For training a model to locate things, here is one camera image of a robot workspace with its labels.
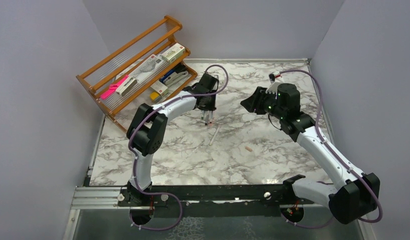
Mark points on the clear white pen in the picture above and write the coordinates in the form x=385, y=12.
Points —
x=214, y=136

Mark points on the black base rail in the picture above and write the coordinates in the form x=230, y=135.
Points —
x=171, y=201

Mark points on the blue grey stapler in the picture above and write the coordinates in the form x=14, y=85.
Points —
x=171, y=76

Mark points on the wooden shelf rack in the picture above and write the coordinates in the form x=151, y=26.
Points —
x=154, y=41

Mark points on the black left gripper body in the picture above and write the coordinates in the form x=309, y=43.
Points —
x=209, y=104

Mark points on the yellow grey eraser block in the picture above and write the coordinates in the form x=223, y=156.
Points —
x=155, y=97

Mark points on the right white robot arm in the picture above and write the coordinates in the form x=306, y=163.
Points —
x=352, y=193

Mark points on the thin white black pen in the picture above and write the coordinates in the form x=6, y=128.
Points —
x=207, y=117

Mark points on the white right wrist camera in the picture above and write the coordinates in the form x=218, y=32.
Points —
x=275, y=79

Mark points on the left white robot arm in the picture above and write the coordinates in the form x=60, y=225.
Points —
x=147, y=129

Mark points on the green white deli box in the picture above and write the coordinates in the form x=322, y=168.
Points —
x=173, y=53

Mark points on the long white printed box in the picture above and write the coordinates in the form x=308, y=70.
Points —
x=147, y=68

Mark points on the pink highlighter marker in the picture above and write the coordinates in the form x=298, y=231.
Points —
x=112, y=88

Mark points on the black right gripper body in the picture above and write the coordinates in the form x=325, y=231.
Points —
x=267, y=103

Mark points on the beige deli staples box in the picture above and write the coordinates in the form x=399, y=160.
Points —
x=160, y=88

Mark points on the orange pen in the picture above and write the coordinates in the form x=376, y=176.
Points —
x=210, y=118

